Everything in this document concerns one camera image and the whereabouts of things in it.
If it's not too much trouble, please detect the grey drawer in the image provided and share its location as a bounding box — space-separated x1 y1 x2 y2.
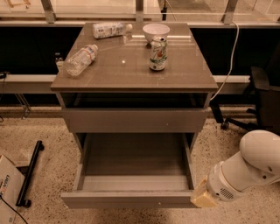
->
61 133 196 208
62 108 207 133

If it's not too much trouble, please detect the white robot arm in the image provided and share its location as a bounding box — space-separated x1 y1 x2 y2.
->
191 129 280 207

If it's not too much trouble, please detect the grey drawer cabinet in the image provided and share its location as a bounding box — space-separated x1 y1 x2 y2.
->
50 22 219 152

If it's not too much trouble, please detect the black office chair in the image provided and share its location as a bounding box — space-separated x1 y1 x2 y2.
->
210 44 280 135

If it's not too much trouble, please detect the green white soda can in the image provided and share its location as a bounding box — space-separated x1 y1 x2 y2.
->
150 36 167 71

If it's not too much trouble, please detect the black metal stand bar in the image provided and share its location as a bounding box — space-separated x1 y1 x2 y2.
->
16 140 45 207

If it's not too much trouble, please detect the white bowl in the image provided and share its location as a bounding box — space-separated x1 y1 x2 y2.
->
143 24 170 42

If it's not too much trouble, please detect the clear plastic bottle front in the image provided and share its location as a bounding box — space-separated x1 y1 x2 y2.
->
64 45 98 78

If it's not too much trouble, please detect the cardboard box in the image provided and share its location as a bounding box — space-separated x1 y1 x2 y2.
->
0 155 25 224

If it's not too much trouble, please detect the plastic bottle white label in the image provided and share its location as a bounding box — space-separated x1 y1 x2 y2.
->
93 22 133 39

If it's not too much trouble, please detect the small bottle behind cabinet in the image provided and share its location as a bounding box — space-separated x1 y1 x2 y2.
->
55 52 64 71

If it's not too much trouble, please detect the white cable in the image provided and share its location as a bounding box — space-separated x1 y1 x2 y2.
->
209 20 241 102

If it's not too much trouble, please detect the black cable on floor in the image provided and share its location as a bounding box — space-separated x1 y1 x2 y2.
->
0 194 29 224

